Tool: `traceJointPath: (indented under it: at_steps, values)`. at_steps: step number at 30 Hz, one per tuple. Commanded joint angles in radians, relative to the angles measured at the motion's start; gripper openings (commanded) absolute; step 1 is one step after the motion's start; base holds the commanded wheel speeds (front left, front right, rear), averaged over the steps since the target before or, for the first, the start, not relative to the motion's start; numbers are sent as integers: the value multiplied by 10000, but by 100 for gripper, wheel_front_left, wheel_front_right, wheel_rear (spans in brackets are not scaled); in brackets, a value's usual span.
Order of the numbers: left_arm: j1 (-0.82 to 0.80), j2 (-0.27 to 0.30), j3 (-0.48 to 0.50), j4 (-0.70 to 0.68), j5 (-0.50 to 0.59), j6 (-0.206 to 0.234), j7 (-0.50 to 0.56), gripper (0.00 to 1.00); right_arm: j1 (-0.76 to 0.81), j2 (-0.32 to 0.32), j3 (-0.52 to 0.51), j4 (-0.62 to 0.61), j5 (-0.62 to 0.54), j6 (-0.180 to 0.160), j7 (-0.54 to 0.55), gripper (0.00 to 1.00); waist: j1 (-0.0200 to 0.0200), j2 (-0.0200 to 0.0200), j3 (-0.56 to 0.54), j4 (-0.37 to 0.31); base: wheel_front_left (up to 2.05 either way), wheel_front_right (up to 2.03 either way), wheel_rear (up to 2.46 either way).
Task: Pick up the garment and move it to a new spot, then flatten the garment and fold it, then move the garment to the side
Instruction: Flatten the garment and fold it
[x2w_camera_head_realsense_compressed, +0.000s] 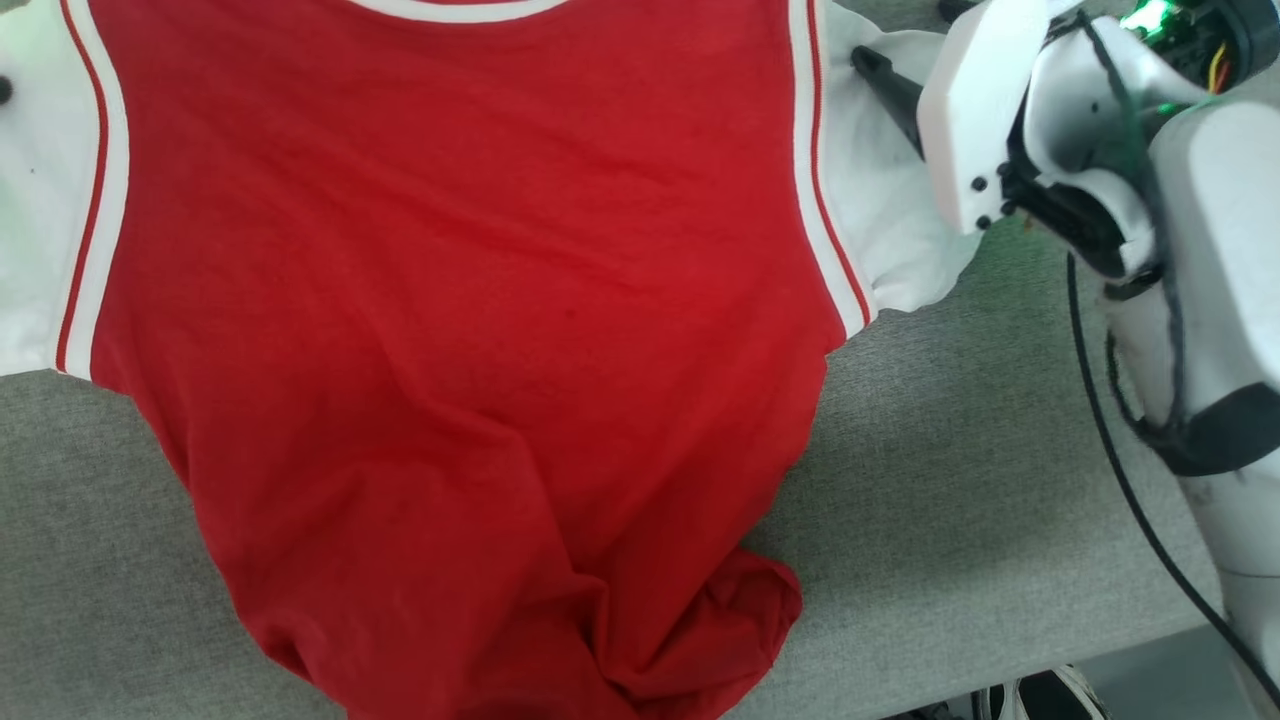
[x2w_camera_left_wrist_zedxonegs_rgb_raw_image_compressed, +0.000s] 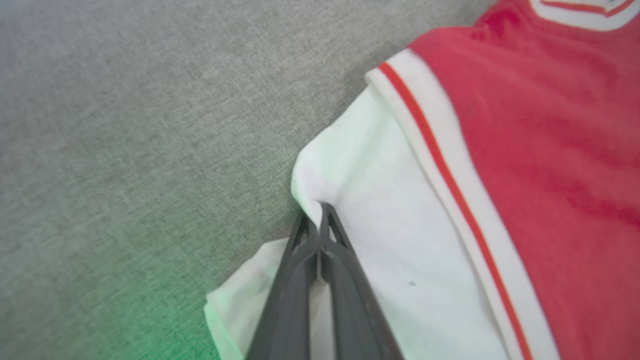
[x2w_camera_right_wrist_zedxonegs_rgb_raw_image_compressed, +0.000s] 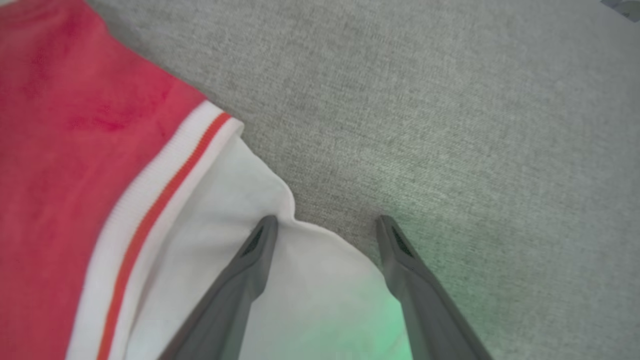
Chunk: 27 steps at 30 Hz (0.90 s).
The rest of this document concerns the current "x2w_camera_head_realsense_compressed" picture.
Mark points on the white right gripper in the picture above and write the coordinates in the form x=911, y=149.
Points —
x=975, y=110

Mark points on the red and white jersey garment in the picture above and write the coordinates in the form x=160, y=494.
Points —
x=450, y=300

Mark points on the white and grey right robot arm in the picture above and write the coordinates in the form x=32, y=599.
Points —
x=1220, y=250

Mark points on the black and white shoe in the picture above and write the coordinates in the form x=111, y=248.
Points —
x=1045, y=695

